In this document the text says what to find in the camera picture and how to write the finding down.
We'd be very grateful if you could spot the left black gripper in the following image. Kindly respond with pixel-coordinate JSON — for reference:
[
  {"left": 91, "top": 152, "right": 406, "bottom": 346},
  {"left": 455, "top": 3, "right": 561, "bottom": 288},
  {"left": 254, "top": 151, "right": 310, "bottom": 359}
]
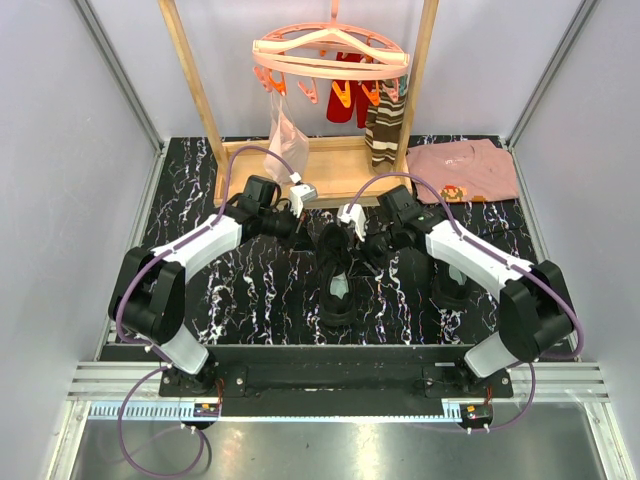
[{"left": 259, "top": 204, "right": 317, "bottom": 253}]

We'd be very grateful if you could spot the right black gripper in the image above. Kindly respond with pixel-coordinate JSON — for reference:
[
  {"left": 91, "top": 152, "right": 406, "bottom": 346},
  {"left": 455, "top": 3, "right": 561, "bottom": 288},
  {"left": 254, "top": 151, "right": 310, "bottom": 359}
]
[{"left": 347, "top": 222, "right": 403, "bottom": 280}]

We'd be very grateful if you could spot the black shoe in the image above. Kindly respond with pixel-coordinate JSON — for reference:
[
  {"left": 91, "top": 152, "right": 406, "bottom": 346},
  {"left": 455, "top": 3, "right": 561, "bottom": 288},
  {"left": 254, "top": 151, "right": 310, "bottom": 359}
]
[
  {"left": 431, "top": 260, "right": 472, "bottom": 311},
  {"left": 316, "top": 223, "right": 356, "bottom": 327}
]

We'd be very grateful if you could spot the black shoelace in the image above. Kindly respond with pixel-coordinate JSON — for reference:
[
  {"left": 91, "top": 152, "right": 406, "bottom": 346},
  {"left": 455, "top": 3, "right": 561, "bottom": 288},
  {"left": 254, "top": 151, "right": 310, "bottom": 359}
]
[{"left": 477, "top": 226, "right": 521, "bottom": 244}]

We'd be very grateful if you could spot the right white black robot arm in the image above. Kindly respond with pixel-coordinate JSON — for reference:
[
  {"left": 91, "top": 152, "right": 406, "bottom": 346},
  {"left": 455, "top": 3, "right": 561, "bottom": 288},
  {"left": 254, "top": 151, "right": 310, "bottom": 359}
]
[{"left": 341, "top": 185, "right": 578, "bottom": 397}]

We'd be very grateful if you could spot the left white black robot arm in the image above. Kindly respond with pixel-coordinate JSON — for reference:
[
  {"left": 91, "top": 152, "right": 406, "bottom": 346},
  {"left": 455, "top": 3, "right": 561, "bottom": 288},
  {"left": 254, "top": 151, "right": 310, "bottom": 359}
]
[{"left": 108, "top": 174, "right": 318, "bottom": 396}]

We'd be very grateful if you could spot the black marble pattern mat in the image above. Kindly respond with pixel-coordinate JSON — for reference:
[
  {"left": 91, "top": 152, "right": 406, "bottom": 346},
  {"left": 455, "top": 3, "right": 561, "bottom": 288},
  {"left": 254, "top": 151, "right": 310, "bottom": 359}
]
[{"left": 98, "top": 134, "right": 581, "bottom": 362}]

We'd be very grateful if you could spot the pink hanging bra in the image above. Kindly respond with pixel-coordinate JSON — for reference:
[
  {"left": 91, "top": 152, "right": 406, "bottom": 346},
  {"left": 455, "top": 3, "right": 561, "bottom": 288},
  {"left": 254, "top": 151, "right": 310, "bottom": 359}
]
[{"left": 263, "top": 92, "right": 310, "bottom": 186}]

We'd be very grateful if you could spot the brown striped hanging sock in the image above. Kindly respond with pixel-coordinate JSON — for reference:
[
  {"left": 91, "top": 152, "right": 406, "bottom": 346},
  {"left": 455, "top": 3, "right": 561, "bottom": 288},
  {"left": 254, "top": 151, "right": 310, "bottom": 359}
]
[{"left": 364, "top": 76, "right": 407, "bottom": 174}]

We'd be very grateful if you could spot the pink folded t-shirt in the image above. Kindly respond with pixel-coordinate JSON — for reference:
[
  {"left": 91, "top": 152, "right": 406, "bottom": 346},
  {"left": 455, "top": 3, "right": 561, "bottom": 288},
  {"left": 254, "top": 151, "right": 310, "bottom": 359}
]
[{"left": 406, "top": 139, "right": 519, "bottom": 203}]

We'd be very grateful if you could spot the pink round clip hanger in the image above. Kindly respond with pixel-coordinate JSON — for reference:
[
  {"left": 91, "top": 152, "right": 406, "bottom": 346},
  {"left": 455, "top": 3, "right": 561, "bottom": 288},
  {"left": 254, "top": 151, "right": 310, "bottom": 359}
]
[{"left": 252, "top": 1, "right": 410, "bottom": 105}]

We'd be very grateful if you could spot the right orange connector box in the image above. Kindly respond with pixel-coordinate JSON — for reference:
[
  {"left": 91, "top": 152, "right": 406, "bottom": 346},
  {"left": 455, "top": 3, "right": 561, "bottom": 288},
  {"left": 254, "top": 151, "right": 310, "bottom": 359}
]
[{"left": 461, "top": 403, "right": 493, "bottom": 425}]

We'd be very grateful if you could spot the orange connector box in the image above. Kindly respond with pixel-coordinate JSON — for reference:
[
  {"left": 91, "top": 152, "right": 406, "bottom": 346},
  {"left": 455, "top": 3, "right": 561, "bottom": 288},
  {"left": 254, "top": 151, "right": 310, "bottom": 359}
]
[
  {"left": 461, "top": 403, "right": 493, "bottom": 425},
  {"left": 193, "top": 401, "right": 222, "bottom": 418}
]

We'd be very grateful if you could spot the left orange connector box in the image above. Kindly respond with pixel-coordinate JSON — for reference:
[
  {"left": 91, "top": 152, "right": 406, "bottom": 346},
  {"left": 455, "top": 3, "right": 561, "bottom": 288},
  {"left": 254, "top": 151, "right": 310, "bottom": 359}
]
[{"left": 193, "top": 401, "right": 222, "bottom": 418}]

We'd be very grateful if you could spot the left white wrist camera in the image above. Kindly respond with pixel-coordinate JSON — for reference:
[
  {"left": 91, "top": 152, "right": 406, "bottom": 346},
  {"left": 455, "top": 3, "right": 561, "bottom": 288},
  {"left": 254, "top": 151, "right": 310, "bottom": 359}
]
[{"left": 288, "top": 172, "right": 318, "bottom": 218}]

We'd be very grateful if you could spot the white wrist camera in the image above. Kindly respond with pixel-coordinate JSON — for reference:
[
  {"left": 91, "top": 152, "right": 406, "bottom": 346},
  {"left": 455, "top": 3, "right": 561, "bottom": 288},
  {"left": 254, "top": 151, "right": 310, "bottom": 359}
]
[
  {"left": 337, "top": 203, "right": 367, "bottom": 241},
  {"left": 288, "top": 172, "right": 318, "bottom": 218}
]

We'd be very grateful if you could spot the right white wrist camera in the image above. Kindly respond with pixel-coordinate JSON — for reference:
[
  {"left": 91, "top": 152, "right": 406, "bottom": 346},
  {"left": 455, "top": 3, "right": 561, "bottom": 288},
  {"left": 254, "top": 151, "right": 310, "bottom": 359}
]
[{"left": 337, "top": 203, "right": 367, "bottom": 241}]

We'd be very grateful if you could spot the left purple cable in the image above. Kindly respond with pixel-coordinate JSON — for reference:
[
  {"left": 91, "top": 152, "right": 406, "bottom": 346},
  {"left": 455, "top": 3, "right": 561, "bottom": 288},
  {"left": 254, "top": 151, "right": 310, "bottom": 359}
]
[{"left": 115, "top": 146, "right": 301, "bottom": 477}]

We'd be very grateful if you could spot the purple cable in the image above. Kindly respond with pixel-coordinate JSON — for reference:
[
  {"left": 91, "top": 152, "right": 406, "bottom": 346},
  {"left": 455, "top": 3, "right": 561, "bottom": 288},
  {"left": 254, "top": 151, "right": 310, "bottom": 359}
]
[
  {"left": 115, "top": 146, "right": 301, "bottom": 477},
  {"left": 347, "top": 172, "right": 586, "bottom": 434}
]

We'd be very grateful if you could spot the wooden drying rack frame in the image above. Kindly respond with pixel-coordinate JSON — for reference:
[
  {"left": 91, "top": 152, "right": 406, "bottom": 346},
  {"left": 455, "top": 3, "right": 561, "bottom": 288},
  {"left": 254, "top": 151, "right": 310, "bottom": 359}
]
[{"left": 159, "top": 1, "right": 438, "bottom": 208}]

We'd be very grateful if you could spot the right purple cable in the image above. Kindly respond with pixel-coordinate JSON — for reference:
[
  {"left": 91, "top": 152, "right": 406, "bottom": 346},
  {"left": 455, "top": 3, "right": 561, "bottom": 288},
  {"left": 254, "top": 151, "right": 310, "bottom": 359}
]
[{"left": 347, "top": 172, "right": 586, "bottom": 434}]

